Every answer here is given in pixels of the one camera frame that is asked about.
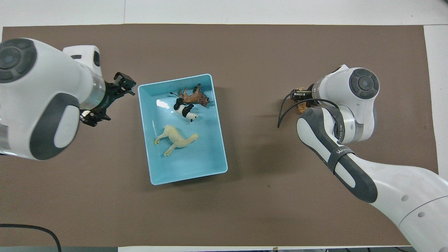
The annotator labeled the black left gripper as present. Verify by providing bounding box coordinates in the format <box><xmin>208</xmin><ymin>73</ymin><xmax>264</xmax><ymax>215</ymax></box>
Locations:
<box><xmin>79</xmin><ymin>72</ymin><xmax>137</xmax><ymax>127</ymax></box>

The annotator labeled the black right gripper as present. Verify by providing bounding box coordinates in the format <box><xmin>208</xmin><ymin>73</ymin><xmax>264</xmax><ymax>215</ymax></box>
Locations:
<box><xmin>290</xmin><ymin>90</ymin><xmax>313</xmax><ymax>103</ymax></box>

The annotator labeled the orange tiger toy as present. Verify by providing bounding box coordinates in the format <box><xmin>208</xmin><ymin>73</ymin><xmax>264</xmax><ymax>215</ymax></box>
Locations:
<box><xmin>297</xmin><ymin>86</ymin><xmax>309</xmax><ymax>114</ymax></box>

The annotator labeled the black white panda toy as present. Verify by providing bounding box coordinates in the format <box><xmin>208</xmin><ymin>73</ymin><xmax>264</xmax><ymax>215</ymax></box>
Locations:
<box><xmin>173</xmin><ymin>98</ymin><xmax>199</xmax><ymax>123</ymax></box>

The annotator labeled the cream horse toy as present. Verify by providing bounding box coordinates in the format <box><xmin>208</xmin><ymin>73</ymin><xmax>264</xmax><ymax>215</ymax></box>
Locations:
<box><xmin>154</xmin><ymin>125</ymin><xmax>200</xmax><ymax>157</ymax></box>

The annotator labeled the brown lion toy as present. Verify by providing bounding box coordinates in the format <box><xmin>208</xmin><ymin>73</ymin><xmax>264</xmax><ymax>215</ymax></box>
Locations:
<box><xmin>170</xmin><ymin>84</ymin><xmax>210</xmax><ymax>107</ymax></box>

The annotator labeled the light blue plastic storage box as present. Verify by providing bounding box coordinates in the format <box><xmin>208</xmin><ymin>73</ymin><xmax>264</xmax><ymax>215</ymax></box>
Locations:
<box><xmin>138</xmin><ymin>73</ymin><xmax>229</xmax><ymax>186</ymax></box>

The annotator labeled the brown table mat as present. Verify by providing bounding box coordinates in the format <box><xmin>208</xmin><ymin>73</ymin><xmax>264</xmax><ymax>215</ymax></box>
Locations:
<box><xmin>0</xmin><ymin>24</ymin><xmax>446</xmax><ymax>247</ymax></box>

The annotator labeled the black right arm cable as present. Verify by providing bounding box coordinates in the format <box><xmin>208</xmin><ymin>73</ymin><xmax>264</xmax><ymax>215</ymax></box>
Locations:
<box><xmin>277</xmin><ymin>92</ymin><xmax>341</xmax><ymax>128</ymax></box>

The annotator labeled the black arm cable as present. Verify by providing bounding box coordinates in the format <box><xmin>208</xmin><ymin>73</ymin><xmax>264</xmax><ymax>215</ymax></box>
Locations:
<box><xmin>0</xmin><ymin>223</ymin><xmax>62</xmax><ymax>252</ymax></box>
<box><xmin>277</xmin><ymin>92</ymin><xmax>341</xmax><ymax>128</ymax></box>

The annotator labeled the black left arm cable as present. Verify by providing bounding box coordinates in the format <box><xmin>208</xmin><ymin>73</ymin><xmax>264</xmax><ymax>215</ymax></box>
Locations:
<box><xmin>0</xmin><ymin>223</ymin><xmax>62</xmax><ymax>252</ymax></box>

